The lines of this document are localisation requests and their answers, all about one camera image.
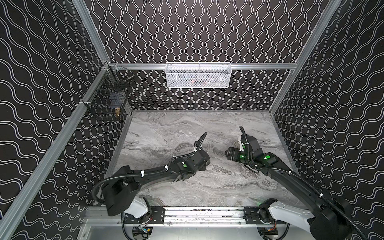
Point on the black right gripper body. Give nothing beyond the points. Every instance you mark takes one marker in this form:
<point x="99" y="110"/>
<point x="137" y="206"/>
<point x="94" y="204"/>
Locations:
<point x="234" y="154"/>

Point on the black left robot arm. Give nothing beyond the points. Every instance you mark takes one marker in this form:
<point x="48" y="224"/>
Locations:
<point x="119" y="192"/>

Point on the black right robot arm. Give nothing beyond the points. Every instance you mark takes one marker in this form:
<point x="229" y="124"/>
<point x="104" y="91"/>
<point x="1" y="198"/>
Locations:
<point x="325" y="216"/>

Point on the brass object in basket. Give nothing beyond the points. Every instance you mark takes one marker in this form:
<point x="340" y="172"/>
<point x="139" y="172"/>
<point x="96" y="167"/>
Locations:
<point x="117" y="112"/>

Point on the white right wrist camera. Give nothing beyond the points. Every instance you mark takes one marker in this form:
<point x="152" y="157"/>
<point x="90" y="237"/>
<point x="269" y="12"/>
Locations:
<point x="241" y="145"/>

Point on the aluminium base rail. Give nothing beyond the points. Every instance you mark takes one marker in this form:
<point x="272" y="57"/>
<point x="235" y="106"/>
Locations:
<point x="202" y="217"/>

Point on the white mesh wall basket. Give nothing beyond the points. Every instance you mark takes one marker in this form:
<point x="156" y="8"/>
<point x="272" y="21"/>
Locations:
<point x="195" y="75"/>

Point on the black wire wall basket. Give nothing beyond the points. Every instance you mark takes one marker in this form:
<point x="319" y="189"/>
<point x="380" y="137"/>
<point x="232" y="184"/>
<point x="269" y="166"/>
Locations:
<point x="113" y="91"/>

